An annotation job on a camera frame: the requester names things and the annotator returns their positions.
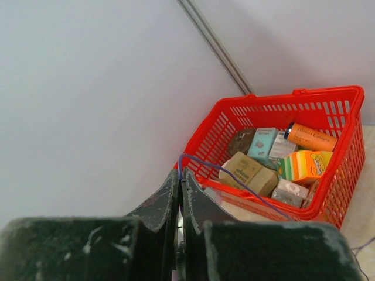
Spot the pink wrapped soap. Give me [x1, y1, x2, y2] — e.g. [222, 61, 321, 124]
[271, 179, 309, 208]

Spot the orange cylinder tube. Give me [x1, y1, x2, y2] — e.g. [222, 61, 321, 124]
[284, 122, 338, 152]

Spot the grey white box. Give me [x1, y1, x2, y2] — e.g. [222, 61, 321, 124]
[268, 131, 298, 159]

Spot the teal small box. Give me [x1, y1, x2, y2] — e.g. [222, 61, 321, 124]
[247, 128, 278, 164]

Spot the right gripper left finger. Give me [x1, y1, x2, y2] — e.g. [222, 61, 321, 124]
[1, 169, 179, 280]

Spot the orange striped sponge pack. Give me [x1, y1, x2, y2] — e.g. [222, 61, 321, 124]
[277, 150, 333, 185]

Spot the purple cable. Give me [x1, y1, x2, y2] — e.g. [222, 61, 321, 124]
[178, 153, 294, 222]

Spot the brown round cookie pack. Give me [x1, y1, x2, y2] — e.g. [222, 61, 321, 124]
[227, 128, 256, 156]

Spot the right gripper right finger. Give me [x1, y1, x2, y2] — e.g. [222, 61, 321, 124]
[181, 169, 362, 280]

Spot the brown cardboard box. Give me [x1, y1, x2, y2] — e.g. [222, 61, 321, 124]
[222, 152, 278, 197]

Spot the red plastic basket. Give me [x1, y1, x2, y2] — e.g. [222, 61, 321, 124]
[180, 85, 366, 228]

